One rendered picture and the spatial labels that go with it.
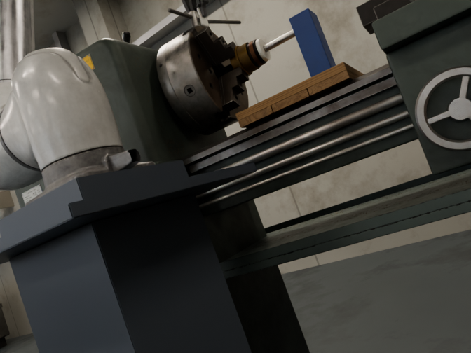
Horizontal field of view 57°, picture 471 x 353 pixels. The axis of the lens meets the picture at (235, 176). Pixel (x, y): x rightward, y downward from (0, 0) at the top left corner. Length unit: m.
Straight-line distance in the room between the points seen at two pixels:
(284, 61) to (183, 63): 2.33
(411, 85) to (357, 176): 2.43
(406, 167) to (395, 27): 2.38
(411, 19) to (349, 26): 2.47
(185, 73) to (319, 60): 0.37
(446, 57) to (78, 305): 0.79
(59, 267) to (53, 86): 0.31
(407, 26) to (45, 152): 0.70
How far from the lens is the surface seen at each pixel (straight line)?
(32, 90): 0.84
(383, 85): 1.06
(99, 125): 0.81
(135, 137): 1.21
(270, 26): 3.63
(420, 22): 0.92
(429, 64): 0.95
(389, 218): 0.92
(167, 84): 1.28
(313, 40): 1.23
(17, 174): 0.96
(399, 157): 3.25
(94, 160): 0.78
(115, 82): 1.26
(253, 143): 1.14
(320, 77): 1.06
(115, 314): 0.69
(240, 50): 1.31
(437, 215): 0.91
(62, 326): 0.80
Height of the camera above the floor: 0.68
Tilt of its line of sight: 4 degrees up
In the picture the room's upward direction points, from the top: 20 degrees counter-clockwise
